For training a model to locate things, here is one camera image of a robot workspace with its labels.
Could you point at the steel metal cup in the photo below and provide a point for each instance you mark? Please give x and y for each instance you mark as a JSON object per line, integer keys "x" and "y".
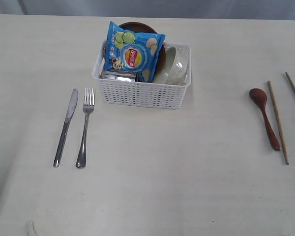
{"x": 125, "y": 76}

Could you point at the beige ceramic bowl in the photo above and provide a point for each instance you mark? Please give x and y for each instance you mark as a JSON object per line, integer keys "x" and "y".
{"x": 174, "y": 70}

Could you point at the blue chips bag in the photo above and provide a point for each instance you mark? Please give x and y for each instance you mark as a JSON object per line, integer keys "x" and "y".
{"x": 138, "y": 52}

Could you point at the silver metal knife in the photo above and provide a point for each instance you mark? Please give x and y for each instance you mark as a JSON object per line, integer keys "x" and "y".
{"x": 69, "y": 114}

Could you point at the silver metal fork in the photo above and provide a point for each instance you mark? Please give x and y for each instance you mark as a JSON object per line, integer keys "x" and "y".
{"x": 88, "y": 108}

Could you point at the reddish wooden spoon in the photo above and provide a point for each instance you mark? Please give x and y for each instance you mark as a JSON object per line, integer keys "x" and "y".
{"x": 259, "y": 97}

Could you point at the white plastic woven basket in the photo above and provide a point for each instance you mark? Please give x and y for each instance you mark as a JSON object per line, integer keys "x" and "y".
{"x": 143, "y": 94}

